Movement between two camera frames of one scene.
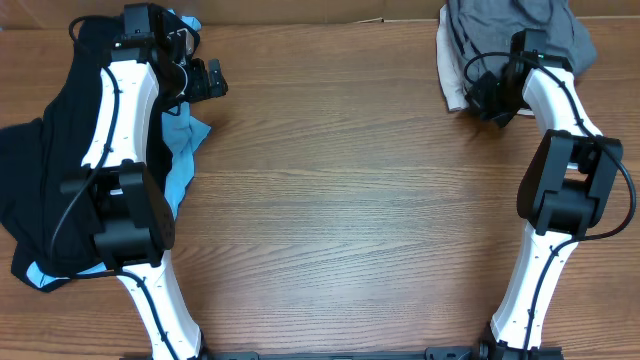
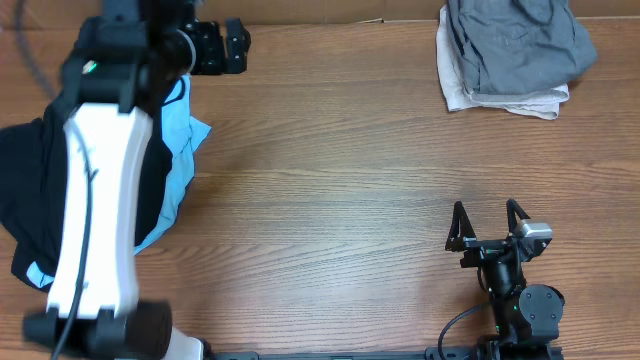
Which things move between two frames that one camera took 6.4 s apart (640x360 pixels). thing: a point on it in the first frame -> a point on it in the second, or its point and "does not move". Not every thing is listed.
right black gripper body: (499, 98) -> (483, 252)
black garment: (45, 226) does not move
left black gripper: (202, 88) -> (211, 62)
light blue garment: (181, 136) does not move
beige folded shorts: (455, 94) does not move
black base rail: (433, 353) does not move
